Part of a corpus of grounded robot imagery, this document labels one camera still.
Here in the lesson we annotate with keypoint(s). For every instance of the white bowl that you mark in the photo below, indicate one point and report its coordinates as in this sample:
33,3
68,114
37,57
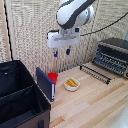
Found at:
71,86

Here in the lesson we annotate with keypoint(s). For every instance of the red plastic cup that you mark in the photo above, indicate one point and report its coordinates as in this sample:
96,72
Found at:
53,77

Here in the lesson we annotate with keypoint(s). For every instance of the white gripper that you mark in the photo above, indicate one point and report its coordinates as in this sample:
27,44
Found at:
62,39

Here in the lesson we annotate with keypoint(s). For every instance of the black fabric storage box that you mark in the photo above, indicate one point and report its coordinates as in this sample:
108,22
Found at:
18,96

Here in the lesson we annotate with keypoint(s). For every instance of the black toaster oven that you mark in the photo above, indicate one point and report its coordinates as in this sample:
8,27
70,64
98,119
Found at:
111,56

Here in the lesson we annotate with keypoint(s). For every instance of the dark blue binder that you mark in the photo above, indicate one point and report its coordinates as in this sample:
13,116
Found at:
45,83

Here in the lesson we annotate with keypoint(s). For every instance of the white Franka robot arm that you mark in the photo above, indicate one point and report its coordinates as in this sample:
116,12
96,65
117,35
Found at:
71,13

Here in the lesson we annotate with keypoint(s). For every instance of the beige woven folding screen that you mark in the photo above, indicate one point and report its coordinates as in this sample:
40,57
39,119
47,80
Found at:
30,33

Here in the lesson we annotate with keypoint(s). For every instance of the yellow food pieces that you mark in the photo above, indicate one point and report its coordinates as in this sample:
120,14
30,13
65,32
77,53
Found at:
71,82

